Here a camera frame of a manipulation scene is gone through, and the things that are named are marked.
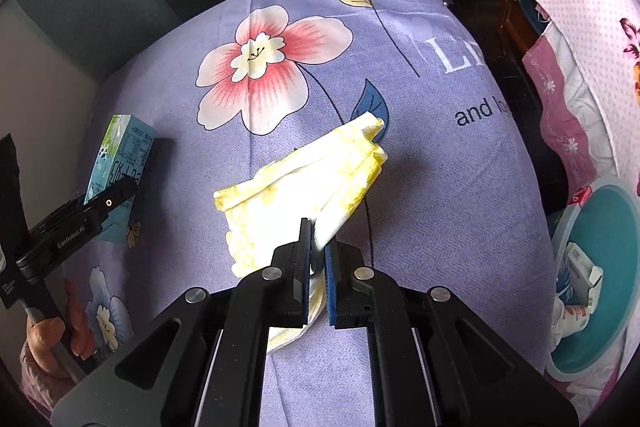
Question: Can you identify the person's left forearm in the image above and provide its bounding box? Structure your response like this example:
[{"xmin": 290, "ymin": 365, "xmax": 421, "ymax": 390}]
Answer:
[{"xmin": 19, "ymin": 342, "xmax": 58, "ymax": 414}]

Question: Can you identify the purple floral bedsheet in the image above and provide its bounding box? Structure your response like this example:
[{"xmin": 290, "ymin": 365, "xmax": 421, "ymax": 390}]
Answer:
[{"xmin": 50, "ymin": 0, "xmax": 556, "ymax": 427}]

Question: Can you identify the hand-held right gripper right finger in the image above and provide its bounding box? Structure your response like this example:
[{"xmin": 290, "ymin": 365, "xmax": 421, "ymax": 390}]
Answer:
[{"xmin": 324, "ymin": 242, "xmax": 581, "ymax": 427}]

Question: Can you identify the white cardboard medicine box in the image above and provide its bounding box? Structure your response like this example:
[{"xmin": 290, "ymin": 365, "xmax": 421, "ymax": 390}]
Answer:
[{"xmin": 565, "ymin": 242, "xmax": 606, "ymax": 303}]

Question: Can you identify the pink floral blanket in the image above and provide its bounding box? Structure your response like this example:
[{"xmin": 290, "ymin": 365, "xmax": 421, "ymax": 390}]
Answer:
[{"xmin": 497, "ymin": 0, "xmax": 640, "ymax": 408}]

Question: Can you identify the yellow white paper napkin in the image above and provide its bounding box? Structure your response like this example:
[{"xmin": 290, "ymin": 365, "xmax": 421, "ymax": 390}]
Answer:
[{"xmin": 214, "ymin": 111, "xmax": 390, "ymax": 355}]

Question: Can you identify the light blue drink carton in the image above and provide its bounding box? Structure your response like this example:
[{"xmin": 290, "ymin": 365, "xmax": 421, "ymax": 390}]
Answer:
[{"xmin": 84, "ymin": 114, "xmax": 158, "ymax": 243}]

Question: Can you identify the teal plastic bin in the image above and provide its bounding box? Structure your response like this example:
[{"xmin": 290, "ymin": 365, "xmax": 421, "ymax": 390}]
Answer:
[{"xmin": 545, "ymin": 177, "xmax": 640, "ymax": 383}]

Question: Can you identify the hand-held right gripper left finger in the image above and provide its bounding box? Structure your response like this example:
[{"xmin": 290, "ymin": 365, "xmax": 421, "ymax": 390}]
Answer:
[{"xmin": 50, "ymin": 217, "xmax": 313, "ymax": 427}]

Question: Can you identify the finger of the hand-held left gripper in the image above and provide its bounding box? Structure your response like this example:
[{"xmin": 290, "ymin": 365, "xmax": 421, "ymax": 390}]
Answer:
[{"xmin": 15, "ymin": 177, "xmax": 138, "ymax": 280}]

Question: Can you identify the person's left hand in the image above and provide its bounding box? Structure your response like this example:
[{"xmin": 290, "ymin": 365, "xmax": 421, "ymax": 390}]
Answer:
[{"xmin": 24, "ymin": 281, "xmax": 97, "ymax": 379}]

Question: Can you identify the brown wooden stand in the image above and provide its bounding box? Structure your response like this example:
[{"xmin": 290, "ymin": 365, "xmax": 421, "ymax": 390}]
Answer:
[{"xmin": 500, "ymin": 0, "xmax": 546, "ymax": 58}]

